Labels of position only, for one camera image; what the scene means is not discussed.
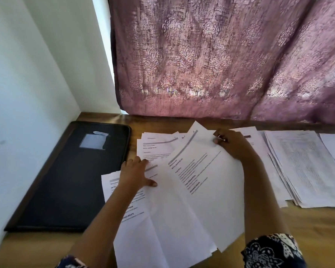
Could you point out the person's left hand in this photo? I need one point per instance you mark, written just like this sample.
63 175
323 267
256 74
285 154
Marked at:
135 174

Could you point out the person's right hand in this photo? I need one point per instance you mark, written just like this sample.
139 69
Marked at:
237 145

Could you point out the dark-header text paper pile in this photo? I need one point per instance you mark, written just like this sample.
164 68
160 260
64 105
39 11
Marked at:
273 175

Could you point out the stack of printed papers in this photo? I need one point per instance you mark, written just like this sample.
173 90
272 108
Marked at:
156 231

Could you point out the black folder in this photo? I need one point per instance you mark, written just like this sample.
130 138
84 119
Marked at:
72 175

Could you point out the table-print paper pile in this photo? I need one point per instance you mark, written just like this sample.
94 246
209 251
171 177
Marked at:
312 170

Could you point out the person's left forearm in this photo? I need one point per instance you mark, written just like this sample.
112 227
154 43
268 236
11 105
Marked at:
98 231

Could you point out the person's right forearm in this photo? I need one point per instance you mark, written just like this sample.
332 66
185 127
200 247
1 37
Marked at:
262 201

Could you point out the pink patterned curtain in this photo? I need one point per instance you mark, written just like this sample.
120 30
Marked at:
229 53

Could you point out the white curtain lining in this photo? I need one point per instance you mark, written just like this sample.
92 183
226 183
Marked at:
72 53

